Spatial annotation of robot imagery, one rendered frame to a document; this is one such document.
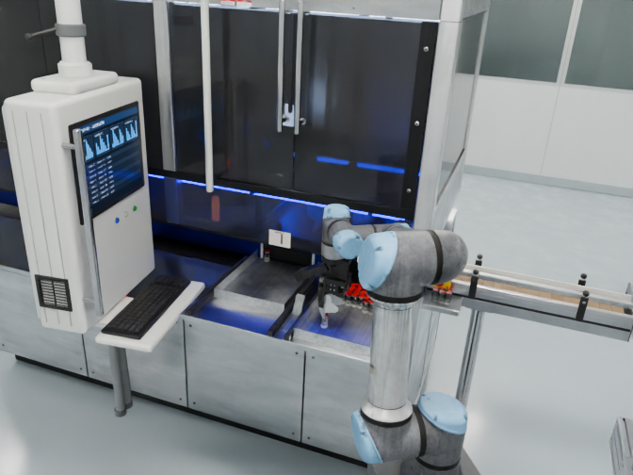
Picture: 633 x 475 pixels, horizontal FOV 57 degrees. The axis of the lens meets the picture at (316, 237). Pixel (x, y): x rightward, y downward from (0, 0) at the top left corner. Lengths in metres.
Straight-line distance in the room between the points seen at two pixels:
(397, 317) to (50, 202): 1.10
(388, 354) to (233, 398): 1.45
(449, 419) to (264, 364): 1.20
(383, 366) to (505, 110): 5.39
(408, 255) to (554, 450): 1.96
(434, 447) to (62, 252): 1.21
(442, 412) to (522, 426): 1.68
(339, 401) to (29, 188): 1.37
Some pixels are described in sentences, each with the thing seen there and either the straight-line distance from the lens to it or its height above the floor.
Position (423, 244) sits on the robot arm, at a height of 1.42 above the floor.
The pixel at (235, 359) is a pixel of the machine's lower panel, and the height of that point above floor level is 0.43.
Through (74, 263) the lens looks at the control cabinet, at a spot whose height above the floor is 1.06.
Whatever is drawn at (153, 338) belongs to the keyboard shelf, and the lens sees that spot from 1.97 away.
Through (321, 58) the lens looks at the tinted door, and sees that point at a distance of 1.90.
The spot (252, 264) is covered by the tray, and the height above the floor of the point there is 0.88.
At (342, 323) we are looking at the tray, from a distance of 1.89.
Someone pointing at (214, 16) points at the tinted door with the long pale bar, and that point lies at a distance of 2.05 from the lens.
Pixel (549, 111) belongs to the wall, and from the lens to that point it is 6.48.
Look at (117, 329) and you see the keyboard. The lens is 2.00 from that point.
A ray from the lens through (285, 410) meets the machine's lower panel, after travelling 2.53.
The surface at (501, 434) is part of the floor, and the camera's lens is 2.97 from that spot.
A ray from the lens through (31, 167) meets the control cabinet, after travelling 1.86.
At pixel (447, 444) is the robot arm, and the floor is 0.96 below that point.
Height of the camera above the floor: 1.90
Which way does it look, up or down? 24 degrees down
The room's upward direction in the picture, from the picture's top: 3 degrees clockwise
